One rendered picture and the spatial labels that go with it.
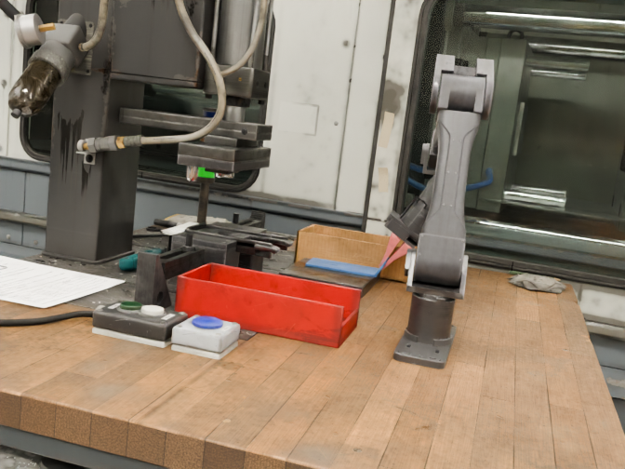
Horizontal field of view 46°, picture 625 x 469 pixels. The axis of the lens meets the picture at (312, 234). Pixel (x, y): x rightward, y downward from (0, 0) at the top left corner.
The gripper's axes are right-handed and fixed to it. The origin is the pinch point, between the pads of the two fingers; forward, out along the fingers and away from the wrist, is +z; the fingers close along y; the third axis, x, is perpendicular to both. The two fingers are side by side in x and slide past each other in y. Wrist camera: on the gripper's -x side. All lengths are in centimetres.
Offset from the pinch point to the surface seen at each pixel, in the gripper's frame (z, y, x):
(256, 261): 12.5, 18.9, 10.5
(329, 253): 6.3, 9.9, -5.5
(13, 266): 33, 49, 32
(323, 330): 3.5, 1.6, 43.6
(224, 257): 10.2, 21.6, 26.3
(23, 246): 76, 87, -55
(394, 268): 0.2, -2.3, -4.7
